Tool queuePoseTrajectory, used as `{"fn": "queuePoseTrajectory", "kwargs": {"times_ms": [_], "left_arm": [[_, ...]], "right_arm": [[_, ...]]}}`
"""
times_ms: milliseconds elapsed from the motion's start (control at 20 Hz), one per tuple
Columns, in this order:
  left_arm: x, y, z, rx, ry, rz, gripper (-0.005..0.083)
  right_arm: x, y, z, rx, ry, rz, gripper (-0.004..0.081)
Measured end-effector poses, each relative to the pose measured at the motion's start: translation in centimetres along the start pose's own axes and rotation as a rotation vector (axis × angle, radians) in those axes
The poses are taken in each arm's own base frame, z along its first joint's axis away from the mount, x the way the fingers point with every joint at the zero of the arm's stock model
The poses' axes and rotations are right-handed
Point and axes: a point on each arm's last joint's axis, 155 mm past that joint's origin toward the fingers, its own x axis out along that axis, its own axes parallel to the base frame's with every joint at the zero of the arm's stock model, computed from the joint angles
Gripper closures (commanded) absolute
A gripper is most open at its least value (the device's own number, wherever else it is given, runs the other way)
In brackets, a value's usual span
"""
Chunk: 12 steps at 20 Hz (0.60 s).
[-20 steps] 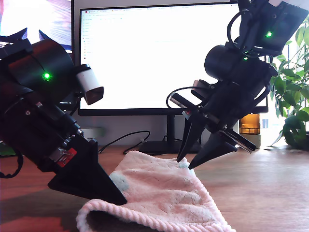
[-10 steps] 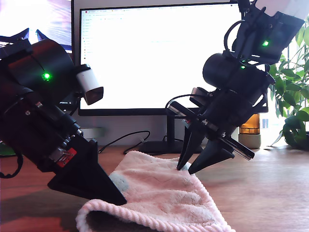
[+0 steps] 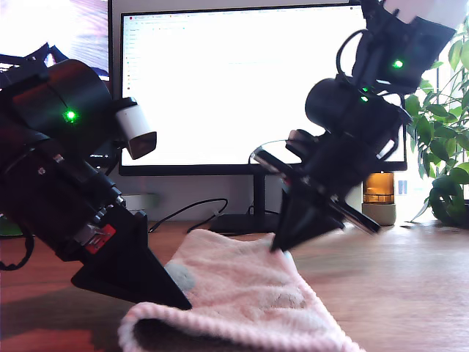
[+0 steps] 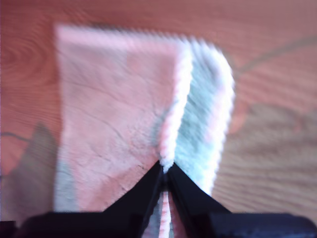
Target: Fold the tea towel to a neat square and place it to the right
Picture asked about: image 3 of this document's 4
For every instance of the large monitor with white screen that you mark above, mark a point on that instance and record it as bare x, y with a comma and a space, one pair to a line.
220, 91

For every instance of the green packet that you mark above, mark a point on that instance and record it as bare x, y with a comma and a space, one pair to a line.
9, 227

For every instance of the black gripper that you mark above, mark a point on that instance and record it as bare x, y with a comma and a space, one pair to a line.
337, 179
69, 205

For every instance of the fluffy pink white tea towel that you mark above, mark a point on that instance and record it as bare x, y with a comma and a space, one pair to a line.
249, 286

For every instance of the green leafy potted plant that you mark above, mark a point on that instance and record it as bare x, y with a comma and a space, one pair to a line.
439, 146

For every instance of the amber glass bottle grey base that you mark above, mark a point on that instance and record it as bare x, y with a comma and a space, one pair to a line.
381, 190

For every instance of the monitor with dark screen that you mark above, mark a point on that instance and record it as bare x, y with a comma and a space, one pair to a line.
80, 29

